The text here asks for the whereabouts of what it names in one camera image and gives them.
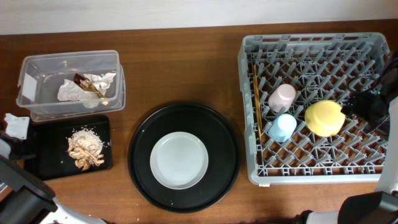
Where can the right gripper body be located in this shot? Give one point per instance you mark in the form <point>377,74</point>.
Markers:
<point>370,107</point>

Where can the grey dishwasher rack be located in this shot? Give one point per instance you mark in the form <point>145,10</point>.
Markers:
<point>318,66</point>

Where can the gold snack wrapper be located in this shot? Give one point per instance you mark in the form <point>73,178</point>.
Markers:
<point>92,86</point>

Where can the yellow bowl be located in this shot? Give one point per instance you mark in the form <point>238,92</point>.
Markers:
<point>324,118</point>

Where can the clear plastic waste bin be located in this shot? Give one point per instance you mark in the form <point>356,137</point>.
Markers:
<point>42,75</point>

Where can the white napkin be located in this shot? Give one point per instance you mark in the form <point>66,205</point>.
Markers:
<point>69,87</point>

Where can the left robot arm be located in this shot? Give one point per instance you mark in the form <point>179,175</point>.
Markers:
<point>31,200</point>

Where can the wooden chopstick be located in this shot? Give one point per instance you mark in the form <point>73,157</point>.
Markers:
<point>258,102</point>
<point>255,99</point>

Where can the black rectangular tray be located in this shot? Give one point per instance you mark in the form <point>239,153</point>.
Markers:
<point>51,159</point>

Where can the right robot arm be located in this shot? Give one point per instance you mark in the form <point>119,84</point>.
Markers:
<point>379,206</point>

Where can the round black serving tray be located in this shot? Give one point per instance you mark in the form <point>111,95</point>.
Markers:
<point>217,135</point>

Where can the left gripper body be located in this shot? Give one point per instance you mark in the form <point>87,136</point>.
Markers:
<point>22,149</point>

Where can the small blue cup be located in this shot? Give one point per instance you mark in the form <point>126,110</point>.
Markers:
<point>282,127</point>

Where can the grey plate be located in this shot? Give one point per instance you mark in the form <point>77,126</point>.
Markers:
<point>179,160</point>

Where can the food scraps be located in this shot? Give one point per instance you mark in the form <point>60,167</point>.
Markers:
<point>85,147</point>

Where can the pink cup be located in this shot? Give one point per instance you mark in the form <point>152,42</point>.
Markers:
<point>282,97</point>

